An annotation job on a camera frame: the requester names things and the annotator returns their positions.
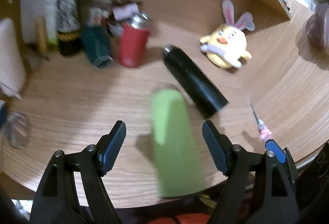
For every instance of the yellow chick plush toy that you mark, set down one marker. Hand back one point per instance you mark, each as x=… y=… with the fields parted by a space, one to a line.
x=227 y=44

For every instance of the mauve tied curtain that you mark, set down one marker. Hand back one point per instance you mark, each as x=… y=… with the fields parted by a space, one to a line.
x=317 y=28

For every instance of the dark wine bottle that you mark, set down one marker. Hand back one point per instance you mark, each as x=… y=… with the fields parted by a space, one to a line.
x=68 y=27

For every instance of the pink-ended black pen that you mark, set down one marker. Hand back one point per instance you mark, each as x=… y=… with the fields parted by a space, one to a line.
x=264 y=132

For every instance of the white card tag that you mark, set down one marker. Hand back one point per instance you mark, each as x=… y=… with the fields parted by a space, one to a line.
x=126 y=11

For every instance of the green tumbler with black lid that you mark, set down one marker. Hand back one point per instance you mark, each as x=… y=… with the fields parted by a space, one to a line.
x=176 y=156

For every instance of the dark green hexagonal cup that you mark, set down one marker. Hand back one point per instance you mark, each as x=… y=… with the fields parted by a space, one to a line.
x=97 y=46

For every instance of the yellow tube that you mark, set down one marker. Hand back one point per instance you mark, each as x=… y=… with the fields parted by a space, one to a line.
x=41 y=37

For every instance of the pink jug with handle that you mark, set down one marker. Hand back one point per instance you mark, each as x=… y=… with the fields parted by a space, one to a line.
x=13 y=73

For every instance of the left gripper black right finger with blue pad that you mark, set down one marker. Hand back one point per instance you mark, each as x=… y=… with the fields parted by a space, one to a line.
x=273 y=199

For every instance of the red thermos bottle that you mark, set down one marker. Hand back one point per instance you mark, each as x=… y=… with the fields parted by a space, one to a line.
x=132 y=46

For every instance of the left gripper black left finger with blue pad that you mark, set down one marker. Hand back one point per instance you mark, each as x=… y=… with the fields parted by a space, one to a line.
x=56 y=199

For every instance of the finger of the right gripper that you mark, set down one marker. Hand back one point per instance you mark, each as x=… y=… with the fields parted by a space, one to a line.
x=276 y=149

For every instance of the white handwritten note paper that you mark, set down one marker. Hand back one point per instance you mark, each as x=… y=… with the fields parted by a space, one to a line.
x=30 y=10

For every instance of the black thermos flask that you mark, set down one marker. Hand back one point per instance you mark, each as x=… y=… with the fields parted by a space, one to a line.
x=202 y=91

